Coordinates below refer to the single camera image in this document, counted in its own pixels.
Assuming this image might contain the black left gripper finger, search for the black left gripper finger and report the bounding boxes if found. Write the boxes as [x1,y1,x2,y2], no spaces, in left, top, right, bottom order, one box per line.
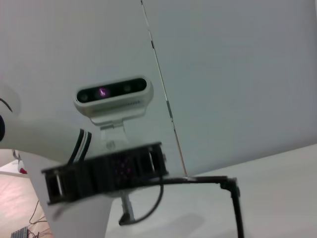
[137,141,170,184]
[41,164,75,206]

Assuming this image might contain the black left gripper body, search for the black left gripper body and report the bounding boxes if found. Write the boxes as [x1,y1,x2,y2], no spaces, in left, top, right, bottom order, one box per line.
[66,150,144,200]

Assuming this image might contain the black glasses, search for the black glasses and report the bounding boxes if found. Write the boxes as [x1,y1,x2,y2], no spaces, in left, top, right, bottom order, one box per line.
[138,175,246,238]

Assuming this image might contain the thin black background cable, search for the thin black background cable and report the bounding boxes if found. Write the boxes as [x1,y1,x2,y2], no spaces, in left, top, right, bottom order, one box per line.
[27,199,48,238]

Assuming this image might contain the silver left gripper connector post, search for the silver left gripper connector post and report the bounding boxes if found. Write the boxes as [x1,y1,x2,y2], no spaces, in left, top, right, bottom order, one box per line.
[120,192,136,226]

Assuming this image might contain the clear head camera bracket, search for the clear head camera bracket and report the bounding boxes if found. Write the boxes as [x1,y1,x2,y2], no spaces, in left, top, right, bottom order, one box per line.
[90,115,130,152]

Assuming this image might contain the thin black left gripper cable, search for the thin black left gripper cable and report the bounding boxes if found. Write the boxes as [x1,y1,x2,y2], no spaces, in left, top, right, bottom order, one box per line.
[118,184,165,227]

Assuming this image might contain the white head camera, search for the white head camera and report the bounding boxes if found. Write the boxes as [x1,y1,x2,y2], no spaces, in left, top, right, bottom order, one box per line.
[72,74,155,117]

